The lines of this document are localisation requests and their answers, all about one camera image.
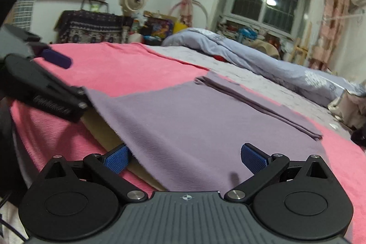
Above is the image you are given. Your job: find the tan cardboard folding board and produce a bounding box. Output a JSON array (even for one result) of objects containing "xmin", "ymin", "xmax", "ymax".
[{"xmin": 81, "ymin": 109, "xmax": 166, "ymax": 191}]

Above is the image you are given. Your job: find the purple long-sleeve shirt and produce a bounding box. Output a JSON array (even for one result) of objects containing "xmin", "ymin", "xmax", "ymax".
[{"xmin": 87, "ymin": 72, "xmax": 325, "ymax": 193}]

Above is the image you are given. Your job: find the dark patterned covered cabinet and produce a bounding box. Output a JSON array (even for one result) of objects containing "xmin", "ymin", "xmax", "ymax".
[{"xmin": 54, "ymin": 10, "xmax": 133, "ymax": 43}]

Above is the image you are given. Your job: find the pink blanket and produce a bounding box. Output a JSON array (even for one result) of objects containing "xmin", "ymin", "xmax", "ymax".
[{"xmin": 9, "ymin": 42, "xmax": 366, "ymax": 244}]

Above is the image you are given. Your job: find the lavender patterned bed sheet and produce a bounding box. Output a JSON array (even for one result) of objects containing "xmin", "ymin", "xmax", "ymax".
[{"xmin": 149, "ymin": 46, "xmax": 350, "ymax": 140}]

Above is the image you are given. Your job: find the beige round fan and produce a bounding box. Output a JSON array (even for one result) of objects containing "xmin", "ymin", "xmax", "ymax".
[{"xmin": 119, "ymin": 0, "xmax": 147, "ymax": 17}]

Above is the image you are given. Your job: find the colourful toy box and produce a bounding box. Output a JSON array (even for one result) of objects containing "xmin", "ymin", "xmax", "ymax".
[{"xmin": 140, "ymin": 17, "xmax": 174, "ymax": 40}]

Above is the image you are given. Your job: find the black and white jacket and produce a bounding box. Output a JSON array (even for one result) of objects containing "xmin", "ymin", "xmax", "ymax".
[{"xmin": 328, "ymin": 90, "xmax": 365, "ymax": 148}]

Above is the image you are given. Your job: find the light blue duvet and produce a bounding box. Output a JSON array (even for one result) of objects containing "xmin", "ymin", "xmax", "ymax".
[{"xmin": 162, "ymin": 28, "xmax": 365, "ymax": 107}]

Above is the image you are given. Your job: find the pink hula hoop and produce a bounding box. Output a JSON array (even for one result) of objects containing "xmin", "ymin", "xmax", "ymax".
[{"xmin": 168, "ymin": 0, "xmax": 209, "ymax": 29}]

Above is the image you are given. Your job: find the wooden easel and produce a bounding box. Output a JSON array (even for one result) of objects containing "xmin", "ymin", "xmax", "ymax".
[{"xmin": 290, "ymin": 21, "xmax": 313, "ymax": 66}]

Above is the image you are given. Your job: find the right pink floral curtain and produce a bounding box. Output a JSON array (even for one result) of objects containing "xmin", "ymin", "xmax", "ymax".
[{"xmin": 309, "ymin": 0, "xmax": 350, "ymax": 71}]

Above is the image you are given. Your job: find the white clothes rail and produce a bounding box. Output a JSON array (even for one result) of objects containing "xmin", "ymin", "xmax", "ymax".
[{"xmin": 317, "ymin": 12, "xmax": 365, "ymax": 24}]

